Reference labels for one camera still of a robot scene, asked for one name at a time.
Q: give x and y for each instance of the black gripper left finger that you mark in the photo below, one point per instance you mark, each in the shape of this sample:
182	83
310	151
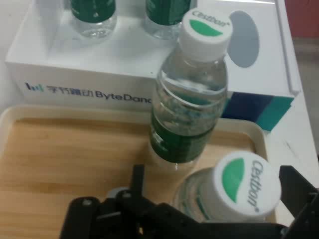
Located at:
84	219

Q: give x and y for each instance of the white and blue cardboard box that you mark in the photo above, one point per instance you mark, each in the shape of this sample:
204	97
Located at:
99	67

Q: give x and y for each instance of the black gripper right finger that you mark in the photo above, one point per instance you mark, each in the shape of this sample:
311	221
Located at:
306	206

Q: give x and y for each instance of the green-label water bottle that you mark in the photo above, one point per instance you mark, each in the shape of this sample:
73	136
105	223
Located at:
164	17
239	184
93	17
189	99

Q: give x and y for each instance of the cream tray with wooden bottom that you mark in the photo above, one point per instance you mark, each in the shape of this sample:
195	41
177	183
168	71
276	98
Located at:
62	154

